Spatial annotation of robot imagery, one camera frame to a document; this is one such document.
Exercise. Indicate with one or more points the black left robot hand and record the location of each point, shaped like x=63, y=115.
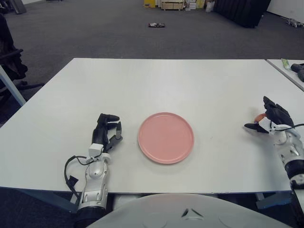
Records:
x=101, y=133

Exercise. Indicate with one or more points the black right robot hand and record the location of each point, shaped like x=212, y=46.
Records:
x=279, y=115

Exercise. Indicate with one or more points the red yellow apple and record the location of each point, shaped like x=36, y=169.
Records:
x=260, y=116

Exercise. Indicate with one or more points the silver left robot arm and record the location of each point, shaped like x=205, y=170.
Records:
x=95, y=171

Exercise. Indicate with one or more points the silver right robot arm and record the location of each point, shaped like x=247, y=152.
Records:
x=289, y=142

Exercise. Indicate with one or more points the pink round plate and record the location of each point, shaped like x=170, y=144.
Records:
x=166, y=139

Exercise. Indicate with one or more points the black handheld controller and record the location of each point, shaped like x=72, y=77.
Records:
x=298, y=67
x=301, y=76

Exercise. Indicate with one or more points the green white tube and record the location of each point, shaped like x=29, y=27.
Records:
x=285, y=63

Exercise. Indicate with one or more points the grey quadruped robot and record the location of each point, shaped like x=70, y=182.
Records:
x=294, y=23

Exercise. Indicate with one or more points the grey robot torso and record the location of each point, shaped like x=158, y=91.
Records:
x=154, y=213

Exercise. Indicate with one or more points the grey neighbouring table leg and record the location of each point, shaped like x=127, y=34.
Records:
x=13, y=88

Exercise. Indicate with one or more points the black curtain partition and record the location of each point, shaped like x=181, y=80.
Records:
x=242, y=12

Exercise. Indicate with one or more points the black office chair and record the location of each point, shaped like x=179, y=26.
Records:
x=10, y=61

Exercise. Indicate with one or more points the small black floor tray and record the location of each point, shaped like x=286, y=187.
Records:
x=156, y=25

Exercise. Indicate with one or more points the white plastic bag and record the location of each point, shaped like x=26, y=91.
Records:
x=210, y=7

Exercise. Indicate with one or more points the yellow cardboard box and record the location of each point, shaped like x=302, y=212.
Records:
x=149, y=3

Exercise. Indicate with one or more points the stack of white boxes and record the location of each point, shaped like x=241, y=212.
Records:
x=196, y=4

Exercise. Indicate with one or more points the grey bin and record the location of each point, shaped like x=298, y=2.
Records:
x=19, y=6

